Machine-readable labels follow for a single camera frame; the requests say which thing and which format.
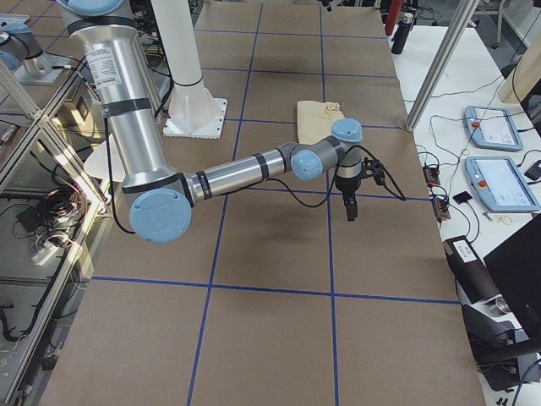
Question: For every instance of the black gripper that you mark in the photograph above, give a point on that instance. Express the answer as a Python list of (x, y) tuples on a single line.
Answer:
[(347, 189)]

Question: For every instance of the beige long-sleeve printed shirt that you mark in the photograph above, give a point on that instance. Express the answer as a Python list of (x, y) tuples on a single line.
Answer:
[(315, 119)]

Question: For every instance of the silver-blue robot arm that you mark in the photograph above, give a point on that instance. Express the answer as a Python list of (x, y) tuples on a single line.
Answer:
[(166, 173), (176, 29)]

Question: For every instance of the teach pendant near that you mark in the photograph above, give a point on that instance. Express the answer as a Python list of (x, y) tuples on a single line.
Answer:
[(499, 185)]

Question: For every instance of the teach pendant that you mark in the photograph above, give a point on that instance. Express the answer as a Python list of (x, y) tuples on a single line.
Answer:
[(499, 185), (492, 128)]

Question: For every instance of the teach pendant far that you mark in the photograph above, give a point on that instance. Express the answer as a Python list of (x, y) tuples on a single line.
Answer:
[(492, 128)]

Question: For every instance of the black bottle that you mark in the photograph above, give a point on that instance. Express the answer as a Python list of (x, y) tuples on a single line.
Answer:
[(400, 38)]

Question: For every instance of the red bottle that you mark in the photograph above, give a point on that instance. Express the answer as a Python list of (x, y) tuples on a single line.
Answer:
[(392, 17)]

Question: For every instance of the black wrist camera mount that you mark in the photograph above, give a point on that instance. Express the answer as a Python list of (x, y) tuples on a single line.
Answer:
[(372, 168)]

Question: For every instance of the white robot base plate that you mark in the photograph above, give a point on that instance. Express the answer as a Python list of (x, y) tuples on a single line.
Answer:
[(194, 112)]

